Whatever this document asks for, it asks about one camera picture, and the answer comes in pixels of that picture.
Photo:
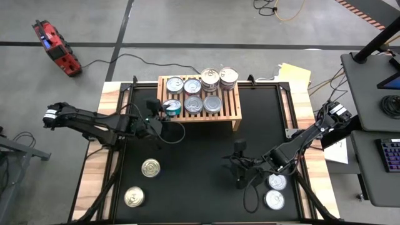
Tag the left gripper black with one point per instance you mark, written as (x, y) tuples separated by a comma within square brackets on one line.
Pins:
[(154, 126)]

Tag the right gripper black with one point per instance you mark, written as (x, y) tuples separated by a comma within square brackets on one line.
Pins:
[(247, 170)]

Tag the teal label tuna can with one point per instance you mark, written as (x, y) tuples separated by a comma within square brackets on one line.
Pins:
[(173, 107)]

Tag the blue label tuna can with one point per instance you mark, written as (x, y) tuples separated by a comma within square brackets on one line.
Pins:
[(274, 199), (193, 104)]

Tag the silver lid can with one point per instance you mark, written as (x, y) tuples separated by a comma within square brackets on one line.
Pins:
[(277, 182), (175, 85)]

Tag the green label tuna can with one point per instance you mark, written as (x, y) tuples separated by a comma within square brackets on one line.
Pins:
[(212, 104)]

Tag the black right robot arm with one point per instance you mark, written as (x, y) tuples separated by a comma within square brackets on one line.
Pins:
[(300, 137)]

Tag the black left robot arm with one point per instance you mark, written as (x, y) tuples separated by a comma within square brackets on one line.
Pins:
[(93, 122)]

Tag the wooden slatted shelf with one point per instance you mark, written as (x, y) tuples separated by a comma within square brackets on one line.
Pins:
[(231, 106)]

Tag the white paper sheet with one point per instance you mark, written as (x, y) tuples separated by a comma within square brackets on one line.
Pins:
[(337, 151)]

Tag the yellow paper folder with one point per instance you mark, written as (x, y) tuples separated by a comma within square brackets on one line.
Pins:
[(295, 75)]

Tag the black desk leg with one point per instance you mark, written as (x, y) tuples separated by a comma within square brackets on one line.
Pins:
[(343, 131)]

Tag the red black tool case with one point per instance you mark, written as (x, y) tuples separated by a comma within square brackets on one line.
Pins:
[(57, 48)]

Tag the grey desk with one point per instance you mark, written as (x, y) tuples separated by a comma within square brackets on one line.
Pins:
[(372, 175), (365, 93)]

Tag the grey metal stand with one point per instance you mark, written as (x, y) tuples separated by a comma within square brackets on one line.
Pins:
[(18, 153)]

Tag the black keyboard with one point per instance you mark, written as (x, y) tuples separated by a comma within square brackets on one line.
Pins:
[(389, 154)]

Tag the monitor with blue screen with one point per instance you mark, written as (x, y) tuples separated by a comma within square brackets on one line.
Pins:
[(390, 82)]

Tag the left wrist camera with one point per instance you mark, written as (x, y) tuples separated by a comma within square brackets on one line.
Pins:
[(153, 104)]

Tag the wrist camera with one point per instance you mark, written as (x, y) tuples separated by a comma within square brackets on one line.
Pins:
[(153, 104), (240, 146)]

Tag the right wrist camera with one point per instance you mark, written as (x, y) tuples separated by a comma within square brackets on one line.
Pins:
[(240, 146)]

